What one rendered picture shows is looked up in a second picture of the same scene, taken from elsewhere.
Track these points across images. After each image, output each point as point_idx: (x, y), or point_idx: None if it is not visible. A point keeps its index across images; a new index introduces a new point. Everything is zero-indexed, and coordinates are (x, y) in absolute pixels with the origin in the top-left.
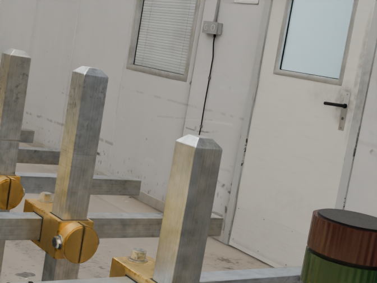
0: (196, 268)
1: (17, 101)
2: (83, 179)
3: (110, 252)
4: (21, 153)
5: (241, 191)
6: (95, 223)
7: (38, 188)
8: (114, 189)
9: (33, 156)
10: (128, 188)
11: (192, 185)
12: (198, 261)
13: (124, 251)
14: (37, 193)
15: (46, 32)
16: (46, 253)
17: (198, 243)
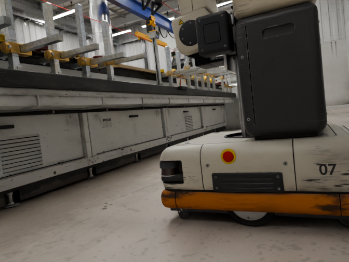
0: (187, 64)
1: None
2: (193, 64)
3: (334, 119)
4: (217, 71)
5: None
6: (199, 69)
7: (207, 71)
8: (218, 69)
9: (219, 71)
10: (220, 69)
11: (184, 57)
12: (187, 63)
13: (340, 118)
14: (207, 72)
15: None
16: None
17: (186, 62)
